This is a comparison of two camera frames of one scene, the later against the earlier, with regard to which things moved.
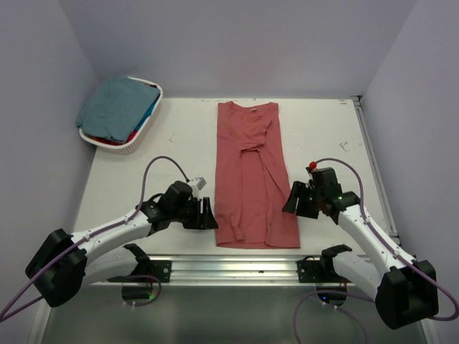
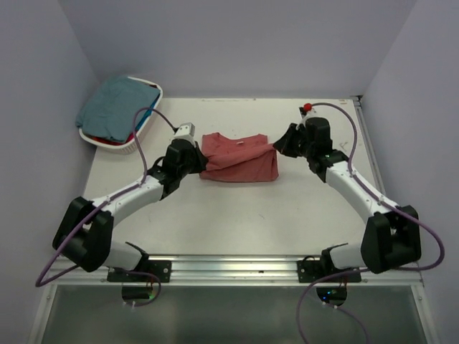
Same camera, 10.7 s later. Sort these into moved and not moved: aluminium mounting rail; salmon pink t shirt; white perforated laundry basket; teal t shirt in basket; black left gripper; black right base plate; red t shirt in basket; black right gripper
Moved: salmon pink t shirt; black left gripper; black right gripper
Not moved: black right base plate; teal t shirt in basket; aluminium mounting rail; red t shirt in basket; white perforated laundry basket
